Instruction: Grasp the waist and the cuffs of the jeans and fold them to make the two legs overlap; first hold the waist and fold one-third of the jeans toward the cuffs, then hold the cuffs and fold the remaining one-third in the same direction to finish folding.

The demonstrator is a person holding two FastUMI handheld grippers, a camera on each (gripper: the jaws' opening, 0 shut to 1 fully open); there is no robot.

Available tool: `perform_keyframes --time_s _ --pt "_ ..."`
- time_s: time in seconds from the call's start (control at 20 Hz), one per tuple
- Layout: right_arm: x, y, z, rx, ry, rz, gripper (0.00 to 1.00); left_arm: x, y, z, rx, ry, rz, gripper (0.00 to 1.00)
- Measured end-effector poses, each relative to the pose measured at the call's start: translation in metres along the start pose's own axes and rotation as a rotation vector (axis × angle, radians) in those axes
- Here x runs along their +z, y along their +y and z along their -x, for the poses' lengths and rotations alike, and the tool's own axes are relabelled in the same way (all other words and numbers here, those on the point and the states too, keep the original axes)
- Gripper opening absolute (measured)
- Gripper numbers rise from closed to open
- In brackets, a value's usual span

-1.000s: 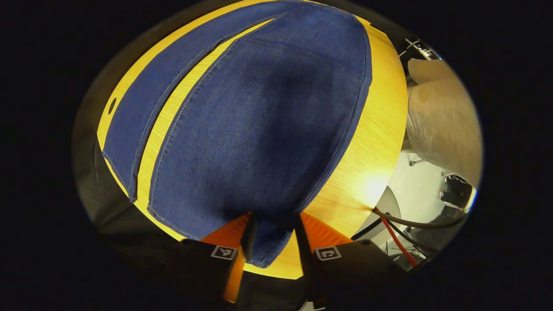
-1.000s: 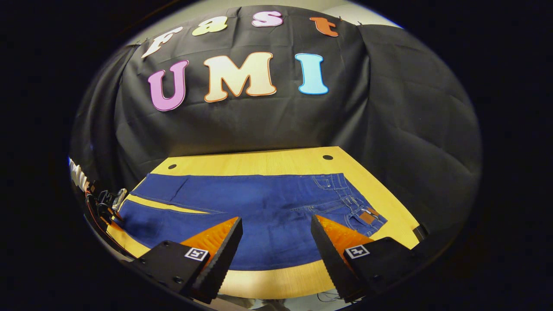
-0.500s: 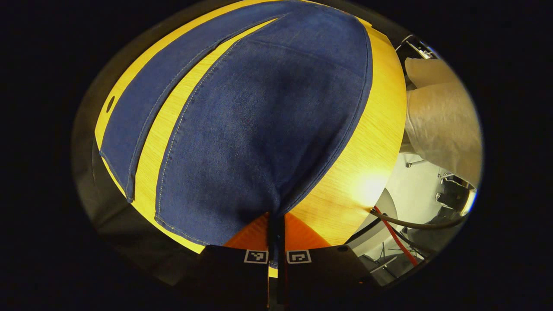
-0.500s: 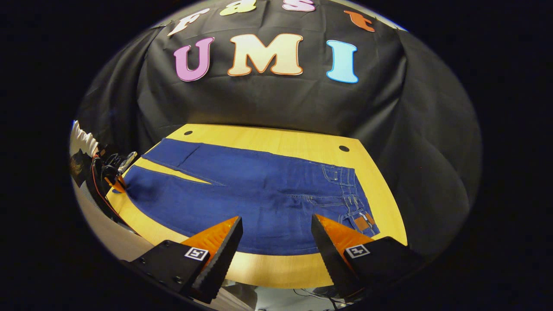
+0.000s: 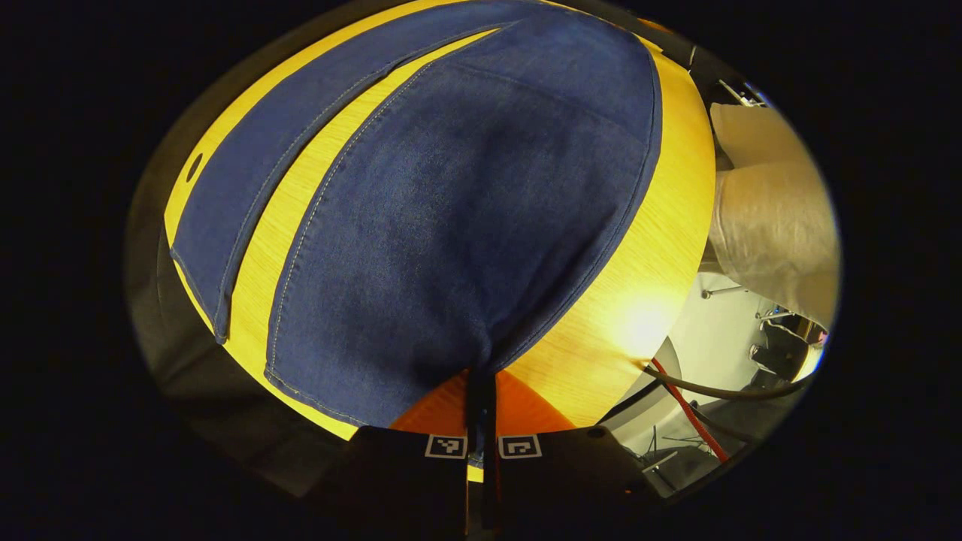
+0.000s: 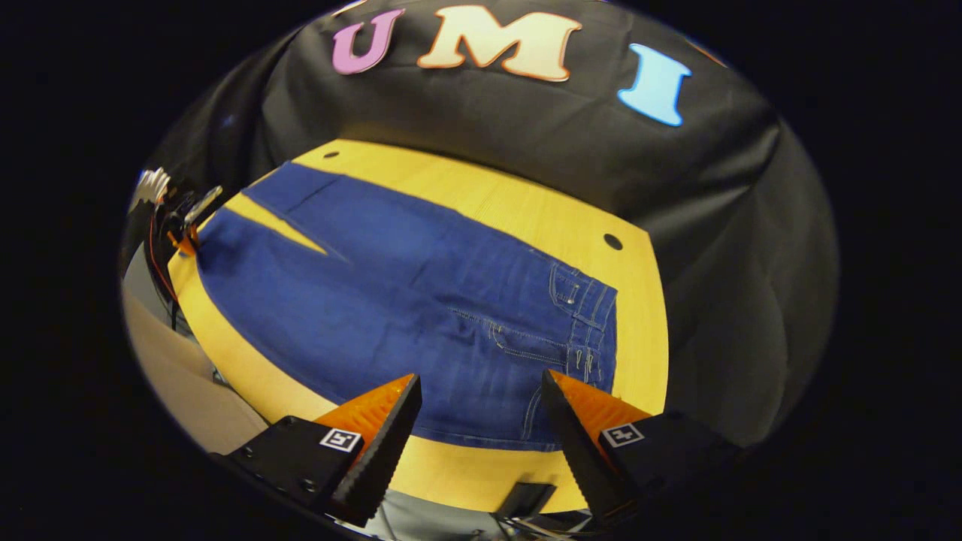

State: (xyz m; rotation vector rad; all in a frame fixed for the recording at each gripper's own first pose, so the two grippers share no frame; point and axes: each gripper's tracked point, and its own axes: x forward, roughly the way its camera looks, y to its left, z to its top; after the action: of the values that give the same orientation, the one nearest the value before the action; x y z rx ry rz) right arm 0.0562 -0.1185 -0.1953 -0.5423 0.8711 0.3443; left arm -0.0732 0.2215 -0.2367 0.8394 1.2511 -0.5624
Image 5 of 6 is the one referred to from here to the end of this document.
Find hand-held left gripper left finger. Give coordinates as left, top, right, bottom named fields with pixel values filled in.
left=312, top=368, right=483, bottom=541

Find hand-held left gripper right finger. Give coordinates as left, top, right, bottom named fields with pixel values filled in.
left=481, top=370, right=666, bottom=538

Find blue denim jeans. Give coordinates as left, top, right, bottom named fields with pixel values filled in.
left=170, top=0, right=664, bottom=429

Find black office chair base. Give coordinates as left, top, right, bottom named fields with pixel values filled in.
left=748, top=307, right=812, bottom=380

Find person's light trousers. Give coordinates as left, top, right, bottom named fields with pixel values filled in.
left=708, top=101, right=841, bottom=333

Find red cable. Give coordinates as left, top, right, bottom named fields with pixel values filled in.
left=648, top=358, right=730, bottom=464

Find dark grey cable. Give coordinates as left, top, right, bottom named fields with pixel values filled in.
left=640, top=363, right=816, bottom=401

